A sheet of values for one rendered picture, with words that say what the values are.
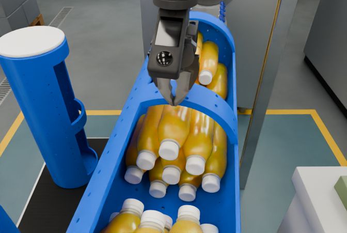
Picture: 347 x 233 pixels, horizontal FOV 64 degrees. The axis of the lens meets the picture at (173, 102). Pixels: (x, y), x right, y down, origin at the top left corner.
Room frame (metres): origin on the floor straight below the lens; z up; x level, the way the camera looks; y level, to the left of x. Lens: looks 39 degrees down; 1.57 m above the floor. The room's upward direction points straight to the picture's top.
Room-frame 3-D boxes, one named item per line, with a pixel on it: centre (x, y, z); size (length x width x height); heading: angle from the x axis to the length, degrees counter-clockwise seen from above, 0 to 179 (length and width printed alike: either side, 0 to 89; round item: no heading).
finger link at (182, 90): (0.44, -0.02, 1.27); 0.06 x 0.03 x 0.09; 171
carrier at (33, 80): (1.08, 0.61, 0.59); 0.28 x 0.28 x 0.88
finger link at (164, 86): (0.44, 0.01, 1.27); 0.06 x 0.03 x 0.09; 171
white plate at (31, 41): (1.08, 0.61, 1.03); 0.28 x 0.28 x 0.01
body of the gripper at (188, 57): (0.45, 0.00, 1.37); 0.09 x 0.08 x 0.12; 171
